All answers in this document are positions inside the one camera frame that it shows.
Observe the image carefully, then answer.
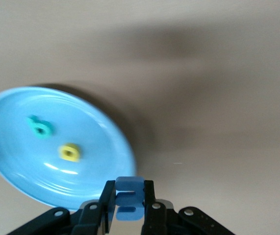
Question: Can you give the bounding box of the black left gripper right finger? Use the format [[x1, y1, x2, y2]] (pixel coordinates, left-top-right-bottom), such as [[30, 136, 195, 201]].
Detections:
[[141, 180, 167, 235]]

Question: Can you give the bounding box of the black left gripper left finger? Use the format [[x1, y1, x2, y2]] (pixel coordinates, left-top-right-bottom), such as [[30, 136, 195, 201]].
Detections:
[[71, 180, 117, 235]]

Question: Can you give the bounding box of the blue foam letter E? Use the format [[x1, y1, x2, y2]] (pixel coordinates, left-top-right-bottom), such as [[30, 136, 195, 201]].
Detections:
[[115, 176, 146, 221]]

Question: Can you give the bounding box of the yellow foam letter with hole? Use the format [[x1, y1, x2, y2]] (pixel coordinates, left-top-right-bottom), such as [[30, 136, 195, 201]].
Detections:
[[58, 142, 82, 163]]

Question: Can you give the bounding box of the teal foam letter b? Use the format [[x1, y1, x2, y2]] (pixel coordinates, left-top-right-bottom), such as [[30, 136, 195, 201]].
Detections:
[[26, 114, 56, 141]]

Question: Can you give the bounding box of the light blue round plate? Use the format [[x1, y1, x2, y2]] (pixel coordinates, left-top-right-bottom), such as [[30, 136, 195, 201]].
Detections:
[[0, 86, 137, 212]]

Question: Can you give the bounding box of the brown table cover sheet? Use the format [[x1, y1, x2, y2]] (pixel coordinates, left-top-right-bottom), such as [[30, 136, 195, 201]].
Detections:
[[0, 0, 280, 235]]

